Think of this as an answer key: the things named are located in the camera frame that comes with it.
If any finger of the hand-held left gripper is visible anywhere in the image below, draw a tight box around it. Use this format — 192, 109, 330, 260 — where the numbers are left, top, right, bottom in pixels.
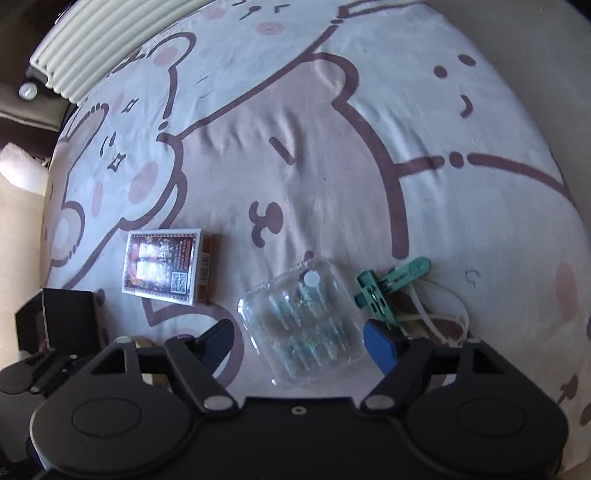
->
28, 351, 78, 392

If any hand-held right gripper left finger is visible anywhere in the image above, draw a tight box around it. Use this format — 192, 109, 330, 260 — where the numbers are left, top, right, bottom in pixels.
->
69, 318, 239, 415

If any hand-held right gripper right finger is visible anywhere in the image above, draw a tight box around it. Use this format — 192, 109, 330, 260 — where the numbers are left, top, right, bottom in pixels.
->
359, 318, 518, 414

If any green clothespin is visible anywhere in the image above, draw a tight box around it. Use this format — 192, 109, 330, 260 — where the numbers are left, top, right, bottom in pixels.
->
355, 257, 430, 333

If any black box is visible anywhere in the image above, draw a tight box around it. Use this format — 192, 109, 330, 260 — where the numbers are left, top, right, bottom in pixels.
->
14, 287, 109, 356

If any white cord loop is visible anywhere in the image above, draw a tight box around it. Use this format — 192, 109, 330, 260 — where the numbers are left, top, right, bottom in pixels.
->
409, 279, 471, 344

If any clear plastic case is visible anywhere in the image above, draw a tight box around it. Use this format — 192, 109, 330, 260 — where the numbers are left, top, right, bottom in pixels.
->
238, 258, 365, 388

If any playing card box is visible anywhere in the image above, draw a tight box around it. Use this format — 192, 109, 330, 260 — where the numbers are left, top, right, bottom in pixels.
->
121, 228, 218, 306

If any bear printed blanket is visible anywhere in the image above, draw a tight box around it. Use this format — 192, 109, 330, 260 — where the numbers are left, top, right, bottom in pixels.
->
41, 0, 583, 416

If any cream ribbed suitcase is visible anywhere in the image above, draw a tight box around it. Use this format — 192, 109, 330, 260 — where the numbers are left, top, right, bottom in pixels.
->
18, 0, 218, 104

